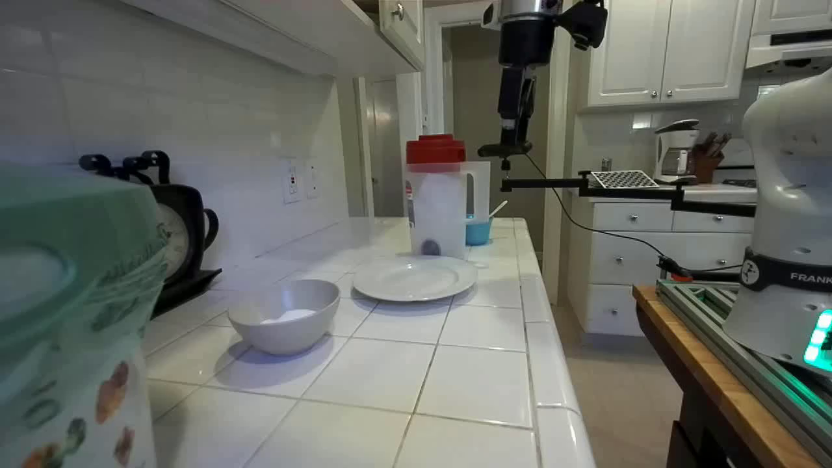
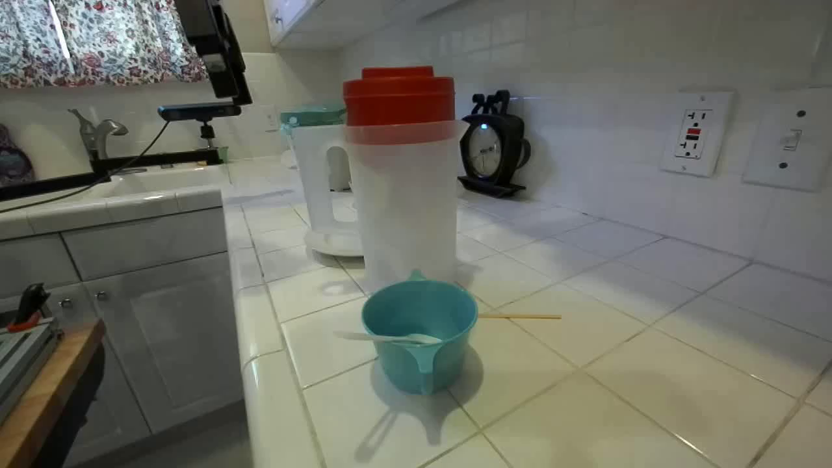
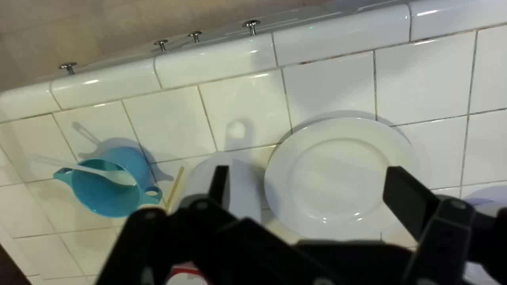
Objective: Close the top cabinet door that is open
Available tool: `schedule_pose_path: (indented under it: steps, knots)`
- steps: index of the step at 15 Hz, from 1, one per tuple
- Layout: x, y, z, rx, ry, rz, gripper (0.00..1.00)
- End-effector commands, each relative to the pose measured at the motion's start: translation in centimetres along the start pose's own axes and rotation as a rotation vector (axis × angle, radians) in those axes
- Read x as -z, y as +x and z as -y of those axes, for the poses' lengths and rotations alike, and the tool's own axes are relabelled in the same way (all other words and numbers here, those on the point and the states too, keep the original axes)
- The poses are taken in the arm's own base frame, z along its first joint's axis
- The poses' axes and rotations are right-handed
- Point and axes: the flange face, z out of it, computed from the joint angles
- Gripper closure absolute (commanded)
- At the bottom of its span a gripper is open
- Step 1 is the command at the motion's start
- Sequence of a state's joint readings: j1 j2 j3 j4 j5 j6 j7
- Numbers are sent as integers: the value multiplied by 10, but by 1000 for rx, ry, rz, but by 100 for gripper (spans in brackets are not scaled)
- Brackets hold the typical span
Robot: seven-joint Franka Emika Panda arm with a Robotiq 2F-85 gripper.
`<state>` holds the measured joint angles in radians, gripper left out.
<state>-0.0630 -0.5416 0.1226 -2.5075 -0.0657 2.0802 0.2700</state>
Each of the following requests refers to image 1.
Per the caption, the white bowl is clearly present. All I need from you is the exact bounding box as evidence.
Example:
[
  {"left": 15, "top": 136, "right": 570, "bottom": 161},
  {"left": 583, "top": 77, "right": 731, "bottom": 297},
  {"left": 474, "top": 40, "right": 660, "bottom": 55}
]
[{"left": 223, "top": 275, "right": 344, "bottom": 358}]

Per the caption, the white range hood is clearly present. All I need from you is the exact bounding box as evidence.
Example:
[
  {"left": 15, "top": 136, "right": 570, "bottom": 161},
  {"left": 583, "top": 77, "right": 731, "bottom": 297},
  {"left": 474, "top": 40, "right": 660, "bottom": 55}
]
[{"left": 743, "top": 27, "right": 832, "bottom": 72}]

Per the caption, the printed container with green lid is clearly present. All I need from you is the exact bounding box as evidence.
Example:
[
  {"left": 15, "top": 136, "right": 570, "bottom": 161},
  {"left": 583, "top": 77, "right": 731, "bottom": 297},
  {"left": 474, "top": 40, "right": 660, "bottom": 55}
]
[{"left": 0, "top": 167, "right": 176, "bottom": 468}]

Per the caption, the wooden table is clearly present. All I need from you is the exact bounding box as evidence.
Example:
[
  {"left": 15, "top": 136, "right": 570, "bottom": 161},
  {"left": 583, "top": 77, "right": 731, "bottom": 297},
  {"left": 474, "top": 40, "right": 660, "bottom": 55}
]
[{"left": 629, "top": 284, "right": 824, "bottom": 468}]

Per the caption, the white drawer cabinet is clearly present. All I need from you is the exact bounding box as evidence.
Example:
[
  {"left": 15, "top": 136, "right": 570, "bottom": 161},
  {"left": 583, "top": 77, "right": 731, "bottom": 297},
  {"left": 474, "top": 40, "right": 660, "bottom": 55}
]
[{"left": 565, "top": 193, "right": 760, "bottom": 343}]

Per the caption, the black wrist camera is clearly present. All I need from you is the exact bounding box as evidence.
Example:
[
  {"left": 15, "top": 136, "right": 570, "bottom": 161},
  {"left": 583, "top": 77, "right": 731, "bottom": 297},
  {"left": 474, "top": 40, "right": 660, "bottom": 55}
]
[{"left": 558, "top": 0, "right": 610, "bottom": 51}]

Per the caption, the white door frame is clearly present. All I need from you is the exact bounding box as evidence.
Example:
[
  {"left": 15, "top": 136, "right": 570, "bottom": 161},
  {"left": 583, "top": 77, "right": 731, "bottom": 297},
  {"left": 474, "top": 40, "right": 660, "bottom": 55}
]
[{"left": 421, "top": 0, "right": 578, "bottom": 301}]

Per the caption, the white upper cabinet body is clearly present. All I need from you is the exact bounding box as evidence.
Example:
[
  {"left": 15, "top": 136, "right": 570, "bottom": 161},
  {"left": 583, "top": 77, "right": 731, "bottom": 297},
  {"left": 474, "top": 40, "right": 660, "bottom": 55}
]
[{"left": 116, "top": 0, "right": 427, "bottom": 83}]

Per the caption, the white plate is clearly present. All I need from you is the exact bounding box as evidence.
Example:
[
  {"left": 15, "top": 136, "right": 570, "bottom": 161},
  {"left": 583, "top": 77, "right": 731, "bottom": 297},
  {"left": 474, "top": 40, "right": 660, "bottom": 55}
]
[{"left": 349, "top": 253, "right": 482, "bottom": 306}]

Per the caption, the black mesh rack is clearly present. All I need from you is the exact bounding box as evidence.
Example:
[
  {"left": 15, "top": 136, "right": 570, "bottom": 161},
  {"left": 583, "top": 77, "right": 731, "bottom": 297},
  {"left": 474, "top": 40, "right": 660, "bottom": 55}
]
[{"left": 588, "top": 167, "right": 669, "bottom": 193}]

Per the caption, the white wall cabinet door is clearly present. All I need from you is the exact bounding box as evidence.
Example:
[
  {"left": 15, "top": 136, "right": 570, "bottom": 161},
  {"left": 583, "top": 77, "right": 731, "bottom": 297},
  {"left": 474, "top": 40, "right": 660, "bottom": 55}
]
[
  {"left": 584, "top": 0, "right": 674, "bottom": 109},
  {"left": 660, "top": 0, "right": 751, "bottom": 106}
]

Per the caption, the clear pitcher with red lid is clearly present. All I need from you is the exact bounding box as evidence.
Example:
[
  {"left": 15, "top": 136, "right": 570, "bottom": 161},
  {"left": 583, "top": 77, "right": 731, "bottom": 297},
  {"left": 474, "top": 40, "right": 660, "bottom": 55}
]
[{"left": 402, "top": 132, "right": 482, "bottom": 261}]

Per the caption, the black camera on stand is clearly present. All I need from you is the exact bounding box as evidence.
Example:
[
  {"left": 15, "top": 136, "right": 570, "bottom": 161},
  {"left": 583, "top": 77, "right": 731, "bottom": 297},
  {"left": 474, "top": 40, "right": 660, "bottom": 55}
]
[{"left": 475, "top": 140, "right": 536, "bottom": 161}]

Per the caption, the small blue cup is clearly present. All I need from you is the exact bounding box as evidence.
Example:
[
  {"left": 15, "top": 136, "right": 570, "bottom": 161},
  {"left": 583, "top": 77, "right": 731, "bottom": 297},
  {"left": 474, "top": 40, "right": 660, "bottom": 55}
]
[{"left": 464, "top": 215, "right": 497, "bottom": 249}]

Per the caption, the white spoon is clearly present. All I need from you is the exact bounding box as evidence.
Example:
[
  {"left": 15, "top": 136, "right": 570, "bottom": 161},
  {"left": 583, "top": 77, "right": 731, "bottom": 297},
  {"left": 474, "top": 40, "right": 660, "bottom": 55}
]
[{"left": 484, "top": 198, "right": 513, "bottom": 227}]

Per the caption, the black cable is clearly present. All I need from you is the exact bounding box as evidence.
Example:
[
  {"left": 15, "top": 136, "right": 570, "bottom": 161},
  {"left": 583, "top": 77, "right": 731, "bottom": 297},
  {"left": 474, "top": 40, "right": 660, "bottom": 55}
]
[{"left": 523, "top": 153, "right": 698, "bottom": 287}]

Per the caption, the aluminium frame rail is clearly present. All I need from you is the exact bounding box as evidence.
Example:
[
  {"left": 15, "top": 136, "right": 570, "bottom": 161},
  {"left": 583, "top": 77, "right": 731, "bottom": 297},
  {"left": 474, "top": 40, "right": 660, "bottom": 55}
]
[{"left": 655, "top": 275, "right": 832, "bottom": 466}]

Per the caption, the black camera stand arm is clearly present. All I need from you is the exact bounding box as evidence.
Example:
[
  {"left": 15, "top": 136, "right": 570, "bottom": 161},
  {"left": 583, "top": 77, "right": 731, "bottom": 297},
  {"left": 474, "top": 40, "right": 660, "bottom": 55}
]
[{"left": 500, "top": 168, "right": 760, "bottom": 220}]

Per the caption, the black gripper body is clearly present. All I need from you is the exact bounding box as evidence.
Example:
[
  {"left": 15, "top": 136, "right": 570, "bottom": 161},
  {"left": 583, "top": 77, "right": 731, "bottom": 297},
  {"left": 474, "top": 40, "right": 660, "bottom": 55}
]
[{"left": 497, "top": 18, "right": 558, "bottom": 72}]

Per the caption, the white coffee maker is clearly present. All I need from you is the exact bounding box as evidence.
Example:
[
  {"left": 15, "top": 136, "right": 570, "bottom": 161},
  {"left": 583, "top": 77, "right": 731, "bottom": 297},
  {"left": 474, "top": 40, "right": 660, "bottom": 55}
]
[{"left": 653, "top": 116, "right": 703, "bottom": 185}]

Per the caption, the wooden knife block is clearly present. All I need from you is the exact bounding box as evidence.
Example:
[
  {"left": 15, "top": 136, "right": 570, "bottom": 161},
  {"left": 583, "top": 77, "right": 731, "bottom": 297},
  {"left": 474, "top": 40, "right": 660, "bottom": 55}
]
[{"left": 687, "top": 129, "right": 733, "bottom": 185}]

